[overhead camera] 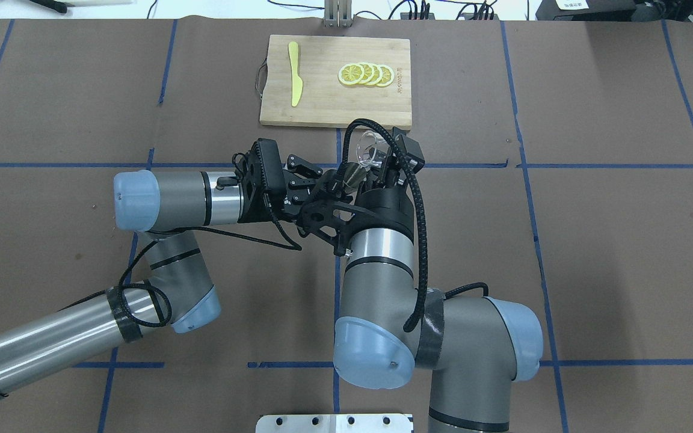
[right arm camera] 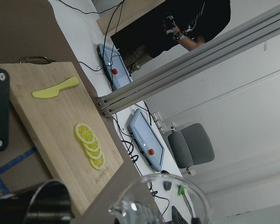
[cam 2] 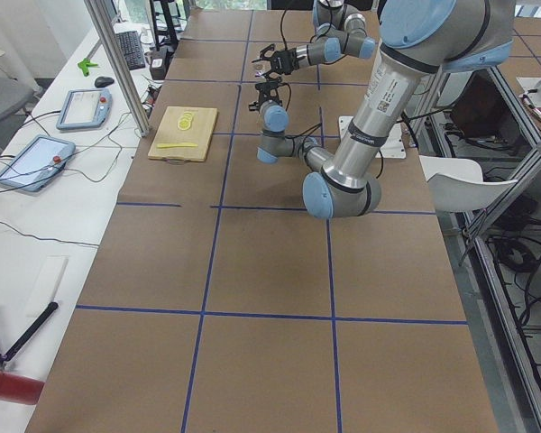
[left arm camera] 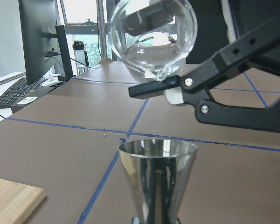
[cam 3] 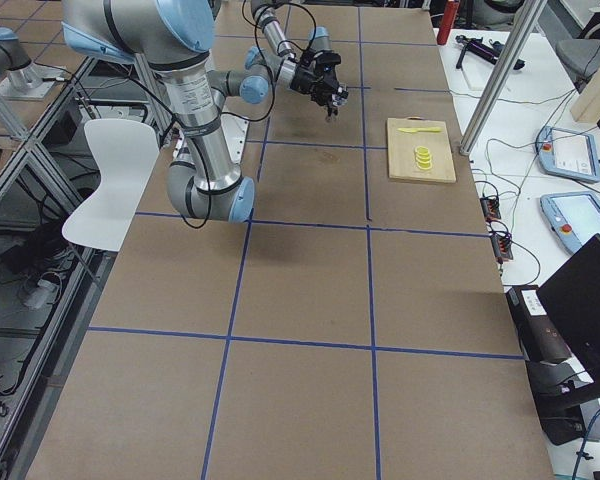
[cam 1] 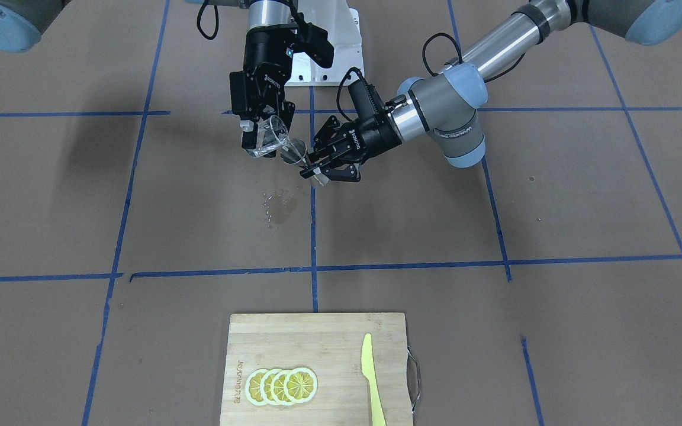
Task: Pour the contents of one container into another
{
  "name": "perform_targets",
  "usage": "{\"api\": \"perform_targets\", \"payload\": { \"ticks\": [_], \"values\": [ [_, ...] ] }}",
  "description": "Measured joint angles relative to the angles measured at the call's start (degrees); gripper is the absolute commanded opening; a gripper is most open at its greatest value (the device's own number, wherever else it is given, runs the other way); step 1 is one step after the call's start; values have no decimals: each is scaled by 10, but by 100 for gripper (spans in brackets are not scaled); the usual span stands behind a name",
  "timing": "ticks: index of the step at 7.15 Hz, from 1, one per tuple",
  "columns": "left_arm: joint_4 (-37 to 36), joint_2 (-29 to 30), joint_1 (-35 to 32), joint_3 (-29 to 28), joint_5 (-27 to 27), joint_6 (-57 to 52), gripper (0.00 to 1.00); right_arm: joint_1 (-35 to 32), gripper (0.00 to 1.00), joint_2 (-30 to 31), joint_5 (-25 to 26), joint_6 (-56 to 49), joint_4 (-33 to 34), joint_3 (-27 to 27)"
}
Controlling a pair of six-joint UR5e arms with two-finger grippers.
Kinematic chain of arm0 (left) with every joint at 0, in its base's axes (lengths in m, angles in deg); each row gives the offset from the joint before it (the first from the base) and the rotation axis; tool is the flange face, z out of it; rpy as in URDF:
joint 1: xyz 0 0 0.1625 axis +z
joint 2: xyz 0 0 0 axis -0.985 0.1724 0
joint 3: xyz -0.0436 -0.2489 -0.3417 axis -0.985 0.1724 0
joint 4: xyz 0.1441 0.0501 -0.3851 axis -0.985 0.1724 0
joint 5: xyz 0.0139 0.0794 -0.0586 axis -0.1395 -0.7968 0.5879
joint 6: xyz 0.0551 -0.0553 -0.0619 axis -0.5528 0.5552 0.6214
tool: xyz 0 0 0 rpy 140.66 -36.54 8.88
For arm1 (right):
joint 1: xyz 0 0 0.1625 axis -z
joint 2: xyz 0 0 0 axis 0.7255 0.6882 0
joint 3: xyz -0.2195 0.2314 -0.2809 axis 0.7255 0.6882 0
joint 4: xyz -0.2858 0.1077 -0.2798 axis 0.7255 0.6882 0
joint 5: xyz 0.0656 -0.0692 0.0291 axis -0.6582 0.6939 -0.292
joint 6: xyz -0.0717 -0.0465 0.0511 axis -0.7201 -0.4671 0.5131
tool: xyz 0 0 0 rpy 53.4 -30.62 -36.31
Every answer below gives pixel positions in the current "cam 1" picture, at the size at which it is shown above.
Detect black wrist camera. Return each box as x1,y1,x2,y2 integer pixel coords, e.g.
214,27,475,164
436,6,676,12
291,22,334,69
348,80,386,121

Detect bamboo cutting board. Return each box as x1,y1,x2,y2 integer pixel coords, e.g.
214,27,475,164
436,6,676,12
220,312,414,425

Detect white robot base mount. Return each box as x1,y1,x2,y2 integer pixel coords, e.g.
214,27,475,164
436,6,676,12
287,1,363,87

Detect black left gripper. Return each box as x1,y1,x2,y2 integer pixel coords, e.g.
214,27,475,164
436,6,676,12
300,113,403,183

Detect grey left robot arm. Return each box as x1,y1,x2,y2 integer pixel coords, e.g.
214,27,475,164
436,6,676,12
300,1,682,182

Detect steel double jigger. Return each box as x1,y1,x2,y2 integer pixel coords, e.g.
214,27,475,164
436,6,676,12
278,138,330,186

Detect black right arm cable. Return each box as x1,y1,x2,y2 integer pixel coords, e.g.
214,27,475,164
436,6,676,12
197,0,306,41

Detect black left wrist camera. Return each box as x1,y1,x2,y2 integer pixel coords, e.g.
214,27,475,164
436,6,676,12
348,80,386,121

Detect clear glass measuring cup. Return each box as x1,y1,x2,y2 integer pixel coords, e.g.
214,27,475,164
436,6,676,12
242,115,291,157

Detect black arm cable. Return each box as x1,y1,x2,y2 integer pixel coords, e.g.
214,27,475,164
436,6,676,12
197,0,306,41
336,33,525,113

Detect yellow plastic knife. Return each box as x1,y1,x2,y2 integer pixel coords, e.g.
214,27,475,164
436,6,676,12
361,333,387,425

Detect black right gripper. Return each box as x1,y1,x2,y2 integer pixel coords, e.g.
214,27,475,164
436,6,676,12
230,30,295,151

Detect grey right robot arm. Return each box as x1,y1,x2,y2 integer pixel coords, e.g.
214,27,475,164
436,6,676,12
0,1,247,167

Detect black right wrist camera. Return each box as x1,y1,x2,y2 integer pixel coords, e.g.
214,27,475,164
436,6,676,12
291,22,334,69

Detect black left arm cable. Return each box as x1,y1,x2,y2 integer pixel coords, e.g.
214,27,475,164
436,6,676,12
336,33,525,113

